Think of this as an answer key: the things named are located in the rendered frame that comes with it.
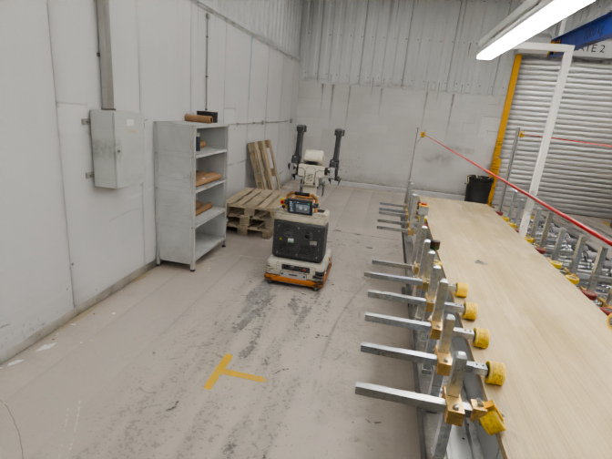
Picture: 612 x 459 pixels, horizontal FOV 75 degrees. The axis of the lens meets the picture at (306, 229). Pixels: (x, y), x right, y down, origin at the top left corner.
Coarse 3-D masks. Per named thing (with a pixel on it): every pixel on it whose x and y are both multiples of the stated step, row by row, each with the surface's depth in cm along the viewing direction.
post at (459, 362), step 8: (456, 352) 127; (464, 352) 127; (456, 360) 126; (464, 360) 125; (456, 368) 126; (464, 368) 126; (456, 376) 127; (448, 384) 130; (456, 384) 128; (448, 392) 129; (456, 392) 128; (440, 416) 135; (440, 424) 134; (448, 424) 132; (440, 432) 134; (448, 432) 133; (440, 440) 134; (448, 440) 134; (440, 448) 135; (440, 456) 136
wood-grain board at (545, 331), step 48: (480, 240) 328; (480, 288) 234; (528, 288) 240; (576, 288) 247; (528, 336) 184; (576, 336) 188; (480, 384) 150; (528, 384) 150; (576, 384) 152; (528, 432) 126; (576, 432) 128
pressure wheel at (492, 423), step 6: (492, 408) 124; (486, 414) 124; (492, 414) 123; (498, 414) 125; (480, 420) 124; (486, 420) 123; (492, 420) 123; (498, 420) 122; (486, 426) 123; (492, 426) 122; (498, 426) 122; (504, 426) 122; (486, 432) 123; (492, 432) 123; (498, 432) 123
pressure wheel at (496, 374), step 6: (486, 366) 150; (492, 366) 146; (498, 366) 146; (504, 366) 146; (492, 372) 145; (498, 372) 145; (504, 372) 144; (486, 378) 148; (492, 378) 145; (498, 378) 144; (504, 378) 144; (498, 384) 146
